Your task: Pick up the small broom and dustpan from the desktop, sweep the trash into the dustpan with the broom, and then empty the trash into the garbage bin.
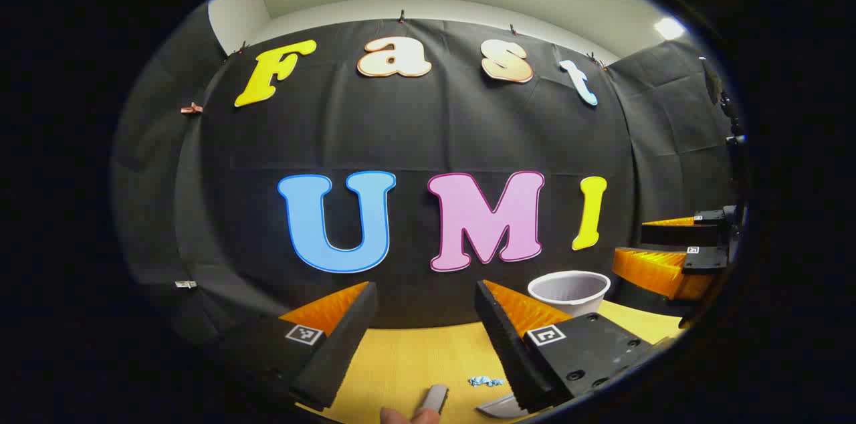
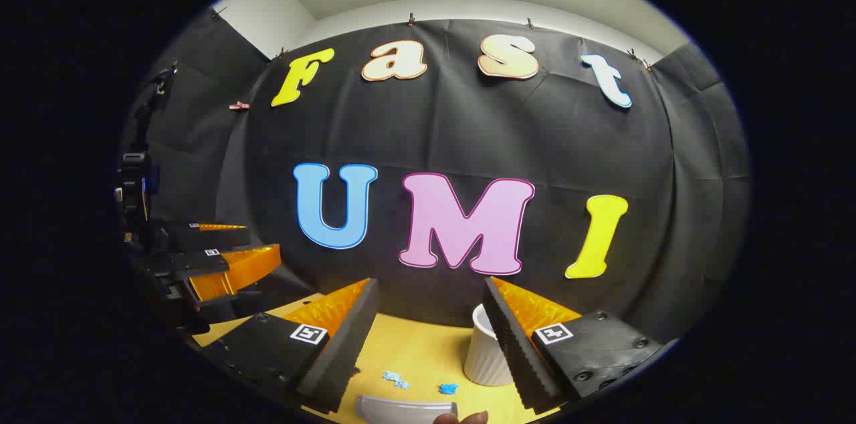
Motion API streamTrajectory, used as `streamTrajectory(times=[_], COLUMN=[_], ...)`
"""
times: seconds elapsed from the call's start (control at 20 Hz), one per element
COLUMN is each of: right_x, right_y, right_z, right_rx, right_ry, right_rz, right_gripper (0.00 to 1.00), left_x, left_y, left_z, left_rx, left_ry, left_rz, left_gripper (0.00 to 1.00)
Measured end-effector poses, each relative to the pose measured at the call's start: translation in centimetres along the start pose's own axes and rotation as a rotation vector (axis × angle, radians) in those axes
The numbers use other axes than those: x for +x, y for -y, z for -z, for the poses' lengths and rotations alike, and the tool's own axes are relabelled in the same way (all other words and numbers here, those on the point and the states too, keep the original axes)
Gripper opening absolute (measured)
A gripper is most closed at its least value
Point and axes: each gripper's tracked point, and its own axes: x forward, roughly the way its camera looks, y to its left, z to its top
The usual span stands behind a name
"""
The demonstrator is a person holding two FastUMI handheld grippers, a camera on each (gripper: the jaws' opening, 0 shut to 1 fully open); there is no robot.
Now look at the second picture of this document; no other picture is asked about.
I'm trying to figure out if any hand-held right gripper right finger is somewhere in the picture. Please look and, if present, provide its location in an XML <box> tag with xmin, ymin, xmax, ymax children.
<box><xmin>481</xmin><ymin>276</ymin><xmax>679</xmax><ymax>414</ymax></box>

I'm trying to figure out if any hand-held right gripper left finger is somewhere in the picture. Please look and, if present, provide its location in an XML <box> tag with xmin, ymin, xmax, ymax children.
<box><xmin>199</xmin><ymin>277</ymin><xmax>381</xmax><ymax>415</ymax></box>

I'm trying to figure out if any white ribbed garbage bin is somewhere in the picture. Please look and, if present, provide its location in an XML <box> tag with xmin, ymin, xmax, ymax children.
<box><xmin>463</xmin><ymin>304</ymin><xmax>516</xmax><ymax>387</ymax></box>

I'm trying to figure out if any grey dustpan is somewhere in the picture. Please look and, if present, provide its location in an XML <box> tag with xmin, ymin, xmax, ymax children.
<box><xmin>354</xmin><ymin>395</ymin><xmax>459</xmax><ymax>424</ymax></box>

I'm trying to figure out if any wooden desktop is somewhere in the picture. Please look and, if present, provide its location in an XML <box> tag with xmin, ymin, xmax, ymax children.
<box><xmin>191</xmin><ymin>294</ymin><xmax>562</xmax><ymax>424</ymax></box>

